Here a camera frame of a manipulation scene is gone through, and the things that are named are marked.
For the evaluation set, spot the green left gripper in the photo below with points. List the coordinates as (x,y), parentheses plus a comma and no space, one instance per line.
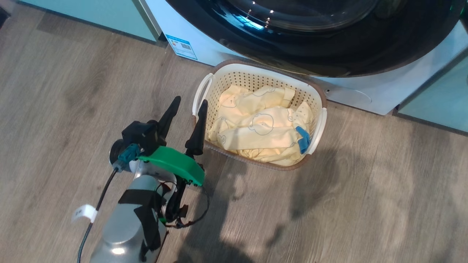
(175,164)

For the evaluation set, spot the yellow bear print garment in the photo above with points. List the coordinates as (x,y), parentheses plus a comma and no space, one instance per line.
(256,135)

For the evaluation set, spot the black round washing machine door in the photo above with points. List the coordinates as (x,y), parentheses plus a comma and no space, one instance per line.
(329,47)

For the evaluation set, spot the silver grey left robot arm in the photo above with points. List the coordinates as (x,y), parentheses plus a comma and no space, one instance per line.
(124,223)

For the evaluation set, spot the cream perforated laundry basket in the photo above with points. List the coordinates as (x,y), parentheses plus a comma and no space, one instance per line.
(256,73)

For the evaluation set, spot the white washing machine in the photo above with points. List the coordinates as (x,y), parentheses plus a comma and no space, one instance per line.
(402,84)

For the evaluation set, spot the blue white energy label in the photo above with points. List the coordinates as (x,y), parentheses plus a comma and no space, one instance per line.
(181,46)

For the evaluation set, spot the round white filter cover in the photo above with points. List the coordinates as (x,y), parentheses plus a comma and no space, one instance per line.
(347,95)

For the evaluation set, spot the teal cabinet with dark plinth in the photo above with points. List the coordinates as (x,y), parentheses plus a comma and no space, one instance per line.
(438,98)

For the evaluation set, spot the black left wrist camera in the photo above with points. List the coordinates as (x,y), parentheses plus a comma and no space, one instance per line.
(140,133)

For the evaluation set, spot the teal cabinet with grey frame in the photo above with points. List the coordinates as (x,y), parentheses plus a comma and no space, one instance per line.
(91,14)

